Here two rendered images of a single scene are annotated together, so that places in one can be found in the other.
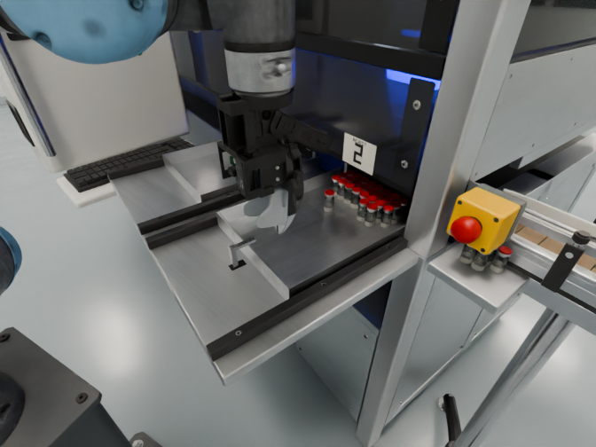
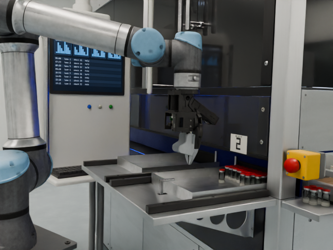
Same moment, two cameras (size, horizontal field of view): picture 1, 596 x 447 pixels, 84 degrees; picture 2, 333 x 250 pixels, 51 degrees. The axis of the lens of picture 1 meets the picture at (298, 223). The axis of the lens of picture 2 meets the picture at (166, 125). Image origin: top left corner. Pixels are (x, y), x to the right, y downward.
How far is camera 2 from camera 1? 0.59 m
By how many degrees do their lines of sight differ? 32
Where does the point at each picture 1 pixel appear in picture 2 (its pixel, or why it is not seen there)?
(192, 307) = (136, 202)
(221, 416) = not seen: outside the picture
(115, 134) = (83, 153)
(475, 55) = (281, 83)
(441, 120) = (274, 113)
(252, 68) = (184, 78)
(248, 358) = (167, 215)
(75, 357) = not seen: outside the picture
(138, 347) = not seen: outside the picture
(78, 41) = (146, 53)
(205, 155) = (142, 161)
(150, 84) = (112, 125)
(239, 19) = (181, 62)
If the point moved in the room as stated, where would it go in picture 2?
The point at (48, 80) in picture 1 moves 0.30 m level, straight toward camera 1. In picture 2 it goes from (59, 115) to (72, 119)
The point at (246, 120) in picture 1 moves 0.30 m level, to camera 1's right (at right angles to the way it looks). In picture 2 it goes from (179, 97) to (295, 100)
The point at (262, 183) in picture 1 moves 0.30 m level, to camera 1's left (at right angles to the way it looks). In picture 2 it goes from (183, 124) to (77, 120)
